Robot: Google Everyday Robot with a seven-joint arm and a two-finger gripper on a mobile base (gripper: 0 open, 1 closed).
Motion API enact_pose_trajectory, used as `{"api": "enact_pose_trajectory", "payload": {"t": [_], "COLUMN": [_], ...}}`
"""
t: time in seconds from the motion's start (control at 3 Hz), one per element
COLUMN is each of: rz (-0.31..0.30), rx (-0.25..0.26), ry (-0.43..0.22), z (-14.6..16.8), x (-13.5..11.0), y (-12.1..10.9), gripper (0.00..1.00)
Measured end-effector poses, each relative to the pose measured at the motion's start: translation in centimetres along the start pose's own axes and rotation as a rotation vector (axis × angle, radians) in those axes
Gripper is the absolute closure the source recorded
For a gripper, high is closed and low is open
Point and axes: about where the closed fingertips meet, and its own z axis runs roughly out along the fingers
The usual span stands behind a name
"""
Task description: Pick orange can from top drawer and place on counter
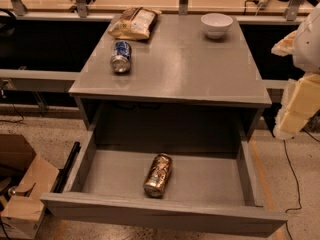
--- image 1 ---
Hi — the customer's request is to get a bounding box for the black floor cable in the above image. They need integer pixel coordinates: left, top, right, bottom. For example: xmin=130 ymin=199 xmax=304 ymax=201
xmin=282 ymin=139 xmax=303 ymax=240

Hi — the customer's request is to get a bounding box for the open grey drawer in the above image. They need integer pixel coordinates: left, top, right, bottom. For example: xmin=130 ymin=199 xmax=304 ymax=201
xmin=40 ymin=103 xmax=288 ymax=238

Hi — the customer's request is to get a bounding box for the cardboard box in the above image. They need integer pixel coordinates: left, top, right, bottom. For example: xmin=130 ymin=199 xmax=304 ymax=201
xmin=0 ymin=134 xmax=59 ymax=240

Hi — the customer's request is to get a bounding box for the chip bag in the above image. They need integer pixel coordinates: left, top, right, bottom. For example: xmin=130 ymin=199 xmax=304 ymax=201
xmin=108 ymin=7 xmax=162 ymax=41

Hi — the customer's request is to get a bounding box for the blue soda can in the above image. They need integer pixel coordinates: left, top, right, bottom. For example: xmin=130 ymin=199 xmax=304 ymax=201
xmin=110 ymin=41 xmax=131 ymax=73

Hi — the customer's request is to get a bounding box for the black drawer rail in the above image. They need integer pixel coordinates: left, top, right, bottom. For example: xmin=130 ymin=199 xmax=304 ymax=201
xmin=54 ymin=142 xmax=81 ymax=193

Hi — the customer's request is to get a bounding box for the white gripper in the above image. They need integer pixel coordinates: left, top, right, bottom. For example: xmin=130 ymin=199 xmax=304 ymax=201
xmin=271 ymin=3 xmax=320 ymax=140

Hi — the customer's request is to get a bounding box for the orange soda can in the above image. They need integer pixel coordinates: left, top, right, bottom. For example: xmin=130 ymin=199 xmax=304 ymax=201
xmin=143 ymin=153 xmax=173 ymax=198

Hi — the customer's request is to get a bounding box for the grey cabinet counter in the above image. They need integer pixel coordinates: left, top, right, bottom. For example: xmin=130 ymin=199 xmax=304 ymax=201
xmin=69 ymin=14 xmax=271 ymax=135

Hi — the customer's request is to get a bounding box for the white bowl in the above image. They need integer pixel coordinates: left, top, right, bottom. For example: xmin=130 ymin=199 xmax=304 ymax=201
xmin=201 ymin=13 xmax=233 ymax=39

